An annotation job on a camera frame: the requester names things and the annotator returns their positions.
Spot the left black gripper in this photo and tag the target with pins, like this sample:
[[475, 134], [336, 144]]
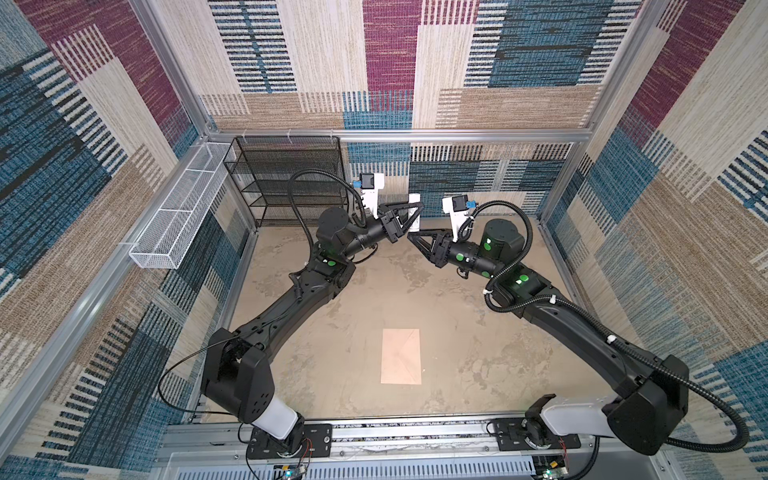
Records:
[[392, 229]]

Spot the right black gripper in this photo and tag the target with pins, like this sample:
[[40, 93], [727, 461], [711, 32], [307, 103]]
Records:
[[441, 245]]

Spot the white glue stick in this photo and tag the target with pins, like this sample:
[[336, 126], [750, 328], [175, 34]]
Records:
[[414, 198]]

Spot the pale pink envelope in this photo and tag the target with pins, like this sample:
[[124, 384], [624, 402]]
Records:
[[401, 357]]

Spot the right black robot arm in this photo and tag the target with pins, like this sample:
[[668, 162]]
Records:
[[650, 395]]

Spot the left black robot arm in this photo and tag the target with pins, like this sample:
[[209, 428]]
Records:
[[237, 372]]

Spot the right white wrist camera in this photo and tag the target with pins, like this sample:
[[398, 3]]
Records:
[[458, 207]]

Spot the black wire mesh shelf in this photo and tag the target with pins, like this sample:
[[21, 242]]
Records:
[[274, 174]]

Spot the aluminium mounting rail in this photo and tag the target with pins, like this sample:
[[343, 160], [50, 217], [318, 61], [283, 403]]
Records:
[[410, 447]]

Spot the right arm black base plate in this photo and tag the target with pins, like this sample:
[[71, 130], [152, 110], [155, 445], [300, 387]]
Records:
[[523, 434]]

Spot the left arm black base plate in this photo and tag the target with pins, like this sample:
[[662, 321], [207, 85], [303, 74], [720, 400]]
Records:
[[307, 440]]

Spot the white wire mesh basket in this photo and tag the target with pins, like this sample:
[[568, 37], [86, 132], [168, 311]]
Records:
[[166, 239]]

